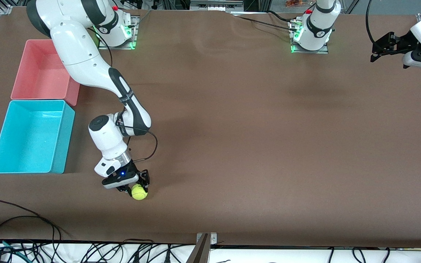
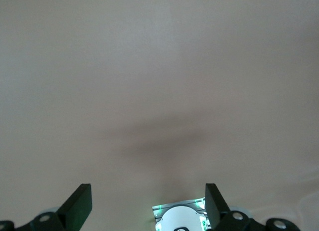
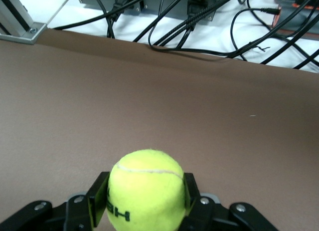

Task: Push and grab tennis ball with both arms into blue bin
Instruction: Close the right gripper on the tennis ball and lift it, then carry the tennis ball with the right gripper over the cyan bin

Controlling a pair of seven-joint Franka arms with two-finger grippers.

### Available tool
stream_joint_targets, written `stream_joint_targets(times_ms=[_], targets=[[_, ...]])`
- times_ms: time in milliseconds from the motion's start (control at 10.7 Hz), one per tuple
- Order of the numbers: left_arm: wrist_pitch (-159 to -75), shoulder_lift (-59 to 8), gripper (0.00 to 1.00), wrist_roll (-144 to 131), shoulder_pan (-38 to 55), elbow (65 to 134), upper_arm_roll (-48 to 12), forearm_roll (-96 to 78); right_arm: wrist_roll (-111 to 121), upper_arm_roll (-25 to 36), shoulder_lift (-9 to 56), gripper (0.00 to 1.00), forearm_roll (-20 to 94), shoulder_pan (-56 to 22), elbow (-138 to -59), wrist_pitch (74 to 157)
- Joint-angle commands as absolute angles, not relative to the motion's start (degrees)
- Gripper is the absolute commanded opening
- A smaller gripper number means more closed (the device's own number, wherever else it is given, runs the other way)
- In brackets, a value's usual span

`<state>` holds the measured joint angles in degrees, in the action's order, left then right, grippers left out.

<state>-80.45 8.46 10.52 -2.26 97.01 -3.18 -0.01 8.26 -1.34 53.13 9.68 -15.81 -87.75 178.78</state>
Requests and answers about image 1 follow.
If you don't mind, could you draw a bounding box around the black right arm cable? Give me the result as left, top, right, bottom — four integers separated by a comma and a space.
86, 27, 159, 162

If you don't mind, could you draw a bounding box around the pink plastic bin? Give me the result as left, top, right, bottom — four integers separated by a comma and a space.
11, 39, 86, 107

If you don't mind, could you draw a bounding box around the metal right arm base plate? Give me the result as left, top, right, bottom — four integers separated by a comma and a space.
98, 15, 139, 50

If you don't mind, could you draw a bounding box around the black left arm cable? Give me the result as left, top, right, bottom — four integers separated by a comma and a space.
365, 0, 379, 44

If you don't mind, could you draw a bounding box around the black cable on table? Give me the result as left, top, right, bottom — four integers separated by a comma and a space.
0, 216, 62, 256
0, 199, 73, 239

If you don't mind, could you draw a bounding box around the aluminium frame profile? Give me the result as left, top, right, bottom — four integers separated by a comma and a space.
190, 0, 244, 11

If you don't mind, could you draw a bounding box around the black cable to arm base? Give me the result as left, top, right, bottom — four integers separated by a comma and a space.
231, 10, 299, 33

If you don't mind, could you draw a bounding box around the teal cable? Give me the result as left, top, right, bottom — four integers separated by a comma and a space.
0, 238, 32, 263

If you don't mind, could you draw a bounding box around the yellow-green tennis ball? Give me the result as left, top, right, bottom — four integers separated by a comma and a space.
131, 184, 148, 201

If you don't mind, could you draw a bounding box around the grey metal bracket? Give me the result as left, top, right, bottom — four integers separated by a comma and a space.
186, 232, 218, 263

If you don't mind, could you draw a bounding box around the blue plastic bin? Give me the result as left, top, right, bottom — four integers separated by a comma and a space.
0, 99, 76, 174

